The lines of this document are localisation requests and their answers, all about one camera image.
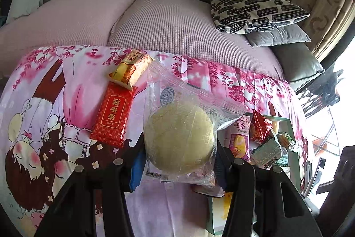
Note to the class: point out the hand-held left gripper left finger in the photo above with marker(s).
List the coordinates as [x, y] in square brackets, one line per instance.
[136, 170]

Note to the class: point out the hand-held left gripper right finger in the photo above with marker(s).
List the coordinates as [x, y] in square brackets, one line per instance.
[222, 178]

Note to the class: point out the shallow green-edged cardboard box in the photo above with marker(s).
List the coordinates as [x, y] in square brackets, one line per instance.
[214, 217]

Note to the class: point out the clear packet with round pastry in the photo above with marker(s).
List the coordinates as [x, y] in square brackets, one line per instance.
[180, 137]

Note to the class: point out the white snack packet orange print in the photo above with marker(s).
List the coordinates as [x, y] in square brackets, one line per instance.
[284, 138]

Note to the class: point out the pink snack packet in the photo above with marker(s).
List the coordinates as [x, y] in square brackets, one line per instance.
[206, 189]

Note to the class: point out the pale purple snack packet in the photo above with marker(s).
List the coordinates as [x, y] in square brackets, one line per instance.
[237, 142]

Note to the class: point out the green snack packet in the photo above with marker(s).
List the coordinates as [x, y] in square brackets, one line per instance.
[267, 152]

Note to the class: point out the red packet with gold print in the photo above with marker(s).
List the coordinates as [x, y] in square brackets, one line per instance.
[113, 114]

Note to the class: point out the crumpled red snack packet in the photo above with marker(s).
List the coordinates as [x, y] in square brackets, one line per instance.
[259, 126]

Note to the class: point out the small yellow snack packet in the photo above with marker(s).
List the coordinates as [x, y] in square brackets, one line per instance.
[130, 70]

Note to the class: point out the pink printed blanket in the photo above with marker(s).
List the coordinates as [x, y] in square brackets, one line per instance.
[69, 81]

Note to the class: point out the pink quilted sofa cover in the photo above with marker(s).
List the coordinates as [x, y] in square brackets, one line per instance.
[180, 28]

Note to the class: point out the grey pillow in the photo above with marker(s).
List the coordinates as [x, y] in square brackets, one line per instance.
[277, 37]

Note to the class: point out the black and white patterned pillow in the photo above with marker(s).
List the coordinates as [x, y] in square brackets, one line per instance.
[249, 6]

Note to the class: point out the dark door frame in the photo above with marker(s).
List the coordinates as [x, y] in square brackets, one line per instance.
[338, 52]

